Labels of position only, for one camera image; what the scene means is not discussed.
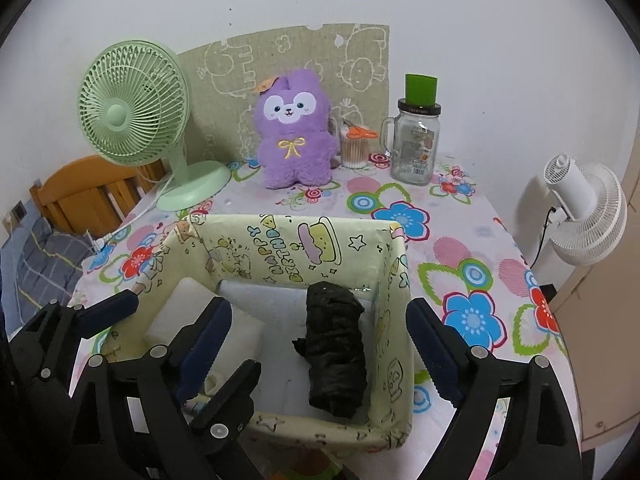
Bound yellow printed storage box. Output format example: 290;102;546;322
97;212;416;453

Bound purple plush toy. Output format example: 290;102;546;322
248;69;340;190

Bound orange scissors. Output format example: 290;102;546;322
344;121;378;140

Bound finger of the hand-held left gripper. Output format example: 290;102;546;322
190;359;262;456
10;290;140;411

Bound blue plaid bedding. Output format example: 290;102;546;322
0;210;101;331

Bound glass jar with green lid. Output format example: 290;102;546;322
380;74;443;187

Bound orange wooden chair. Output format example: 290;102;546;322
29;155;166;236

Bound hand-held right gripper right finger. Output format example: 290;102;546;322
406;298;583;480

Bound green desk fan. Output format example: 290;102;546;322
77;38;232;211

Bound black cable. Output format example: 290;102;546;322
530;205;558;268

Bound white fan cable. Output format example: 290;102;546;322
90;172;176;253

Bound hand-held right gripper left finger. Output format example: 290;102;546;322
72;296;233;480

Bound cotton swab container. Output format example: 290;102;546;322
340;122;373;170

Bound white fan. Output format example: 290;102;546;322
542;154;628;266

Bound black cloth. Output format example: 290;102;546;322
291;282;370;418

